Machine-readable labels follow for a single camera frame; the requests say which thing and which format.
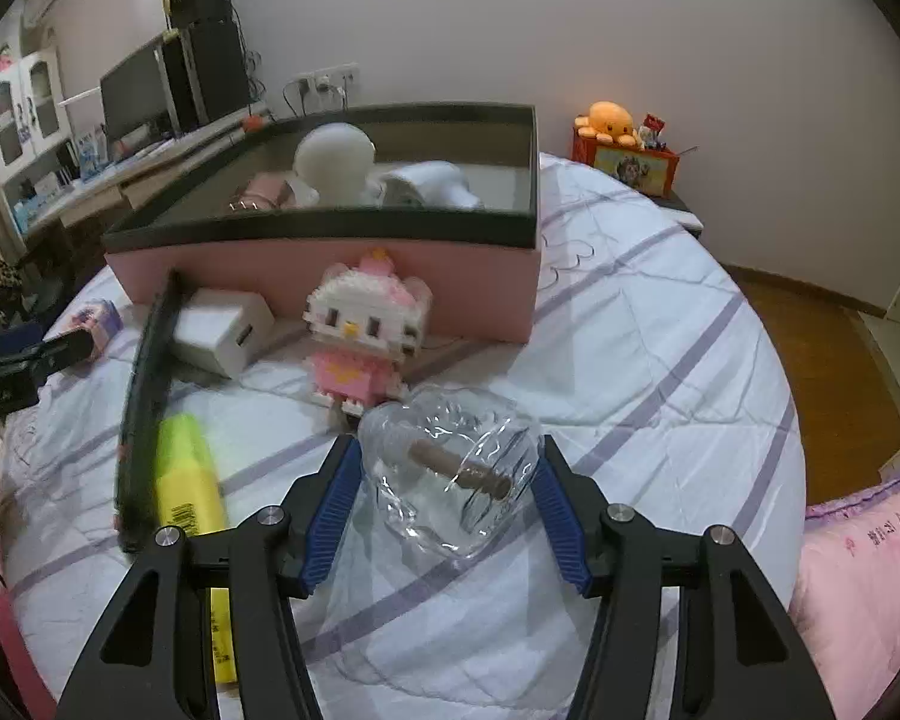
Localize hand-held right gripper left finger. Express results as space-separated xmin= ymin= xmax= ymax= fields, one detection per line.
xmin=56 ymin=435 xmax=365 ymax=720

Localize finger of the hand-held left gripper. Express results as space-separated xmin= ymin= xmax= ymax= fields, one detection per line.
xmin=0 ymin=321 xmax=47 ymax=353
xmin=16 ymin=330 xmax=95 ymax=385

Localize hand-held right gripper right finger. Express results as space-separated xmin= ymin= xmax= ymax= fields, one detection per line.
xmin=531 ymin=435 xmax=815 ymax=720

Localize black remote control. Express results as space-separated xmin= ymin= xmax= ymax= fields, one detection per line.
xmin=116 ymin=270 xmax=185 ymax=557

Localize clear heart shaped bottle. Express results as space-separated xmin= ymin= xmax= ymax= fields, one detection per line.
xmin=356 ymin=388 xmax=538 ymax=560

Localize yellow highlighter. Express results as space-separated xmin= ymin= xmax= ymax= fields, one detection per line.
xmin=154 ymin=414 xmax=242 ymax=685

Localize white charger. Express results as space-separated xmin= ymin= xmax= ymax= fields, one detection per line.
xmin=172 ymin=286 xmax=275 ymax=379

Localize white pink block cat figure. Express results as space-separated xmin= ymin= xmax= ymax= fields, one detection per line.
xmin=304 ymin=247 xmax=431 ymax=418

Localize pink storage box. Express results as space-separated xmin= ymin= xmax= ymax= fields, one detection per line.
xmin=101 ymin=101 xmax=545 ymax=347

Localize white ball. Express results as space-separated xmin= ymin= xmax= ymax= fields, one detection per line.
xmin=294 ymin=124 xmax=377 ymax=207

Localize black office chair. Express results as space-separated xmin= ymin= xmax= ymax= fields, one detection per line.
xmin=0 ymin=229 xmax=76 ymax=350

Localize white desk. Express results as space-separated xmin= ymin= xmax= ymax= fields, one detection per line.
xmin=15 ymin=101 xmax=272 ymax=241

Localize striped white quilt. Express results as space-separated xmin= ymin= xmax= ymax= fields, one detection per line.
xmin=0 ymin=154 xmax=808 ymax=720

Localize blue white container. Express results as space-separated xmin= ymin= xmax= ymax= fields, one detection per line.
xmin=75 ymin=127 xmax=110 ymax=182

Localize white glass door cabinet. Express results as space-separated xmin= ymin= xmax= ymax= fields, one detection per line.
xmin=0 ymin=45 xmax=73 ymax=188

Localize pink pouch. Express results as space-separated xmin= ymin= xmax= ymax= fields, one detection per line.
xmin=225 ymin=172 xmax=320 ymax=215

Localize pink blanket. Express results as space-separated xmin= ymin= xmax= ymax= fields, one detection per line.
xmin=0 ymin=577 xmax=62 ymax=720

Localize black computer monitor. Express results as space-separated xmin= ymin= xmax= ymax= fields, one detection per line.
xmin=99 ymin=41 xmax=175 ymax=145

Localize black computer tower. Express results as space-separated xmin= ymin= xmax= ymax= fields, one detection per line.
xmin=161 ymin=19 xmax=253 ymax=133

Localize pink printed bedsheet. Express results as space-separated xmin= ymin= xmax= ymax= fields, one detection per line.
xmin=786 ymin=465 xmax=900 ymax=720

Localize black topped low cabinet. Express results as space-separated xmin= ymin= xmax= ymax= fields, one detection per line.
xmin=645 ymin=187 xmax=707 ymax=238

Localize white rounded gadget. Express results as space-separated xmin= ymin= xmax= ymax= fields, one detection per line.
xmin=379 ymin=160 xmax=485 ymax=212

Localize red printed box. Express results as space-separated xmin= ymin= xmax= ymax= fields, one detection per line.
xmin=572 ymin=126 xmax=680 ymax=200

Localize black speaker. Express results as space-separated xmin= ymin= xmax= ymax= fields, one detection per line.
xmin=166 ymin=0 xmax=234 ymax=28

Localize orange octopus plush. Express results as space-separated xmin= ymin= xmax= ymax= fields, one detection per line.
xmin=576 ymin=101 xmax=643 ymax=148

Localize black power cables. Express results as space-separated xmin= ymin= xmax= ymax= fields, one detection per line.
xmin=281 ymin=79 xmax=347 ymax=118

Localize white wall power outlet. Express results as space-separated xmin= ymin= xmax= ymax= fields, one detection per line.
xmin=296 ymin=64 xmax=362 ymax=92

